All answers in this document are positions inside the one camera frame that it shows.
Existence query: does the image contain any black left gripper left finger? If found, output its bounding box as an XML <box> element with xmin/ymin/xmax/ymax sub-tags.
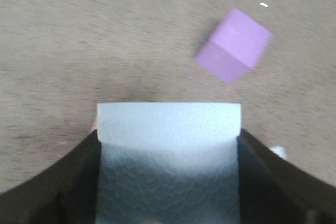
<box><xmin>1</xmin><ymin>131</ymin><xmax>101</xmax><ymax>223</ymax></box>

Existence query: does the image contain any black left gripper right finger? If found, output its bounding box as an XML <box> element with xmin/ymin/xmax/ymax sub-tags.
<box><xmin>238</xmin><ymin>129</ymin><xmax>335</xmax><ymax>223</ymax></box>

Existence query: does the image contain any light blue foam cube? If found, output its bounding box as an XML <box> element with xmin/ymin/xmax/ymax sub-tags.
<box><xmin>96</xmin><ymin>102</ymin><xmax>241</xmax><ymax>223</ymax></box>

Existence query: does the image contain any pink foam cube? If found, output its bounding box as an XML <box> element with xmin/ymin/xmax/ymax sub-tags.
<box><xmin>89</xmin><ymin>119</ymin><xmax>98</xmax><ymax>133</ymax></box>

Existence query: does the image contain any near purple foam cube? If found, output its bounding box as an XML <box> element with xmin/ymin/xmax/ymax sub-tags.
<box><xmin>196</xmin><ymin>8</ymin><xmax>273</xmax><ymax>83</ymax></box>

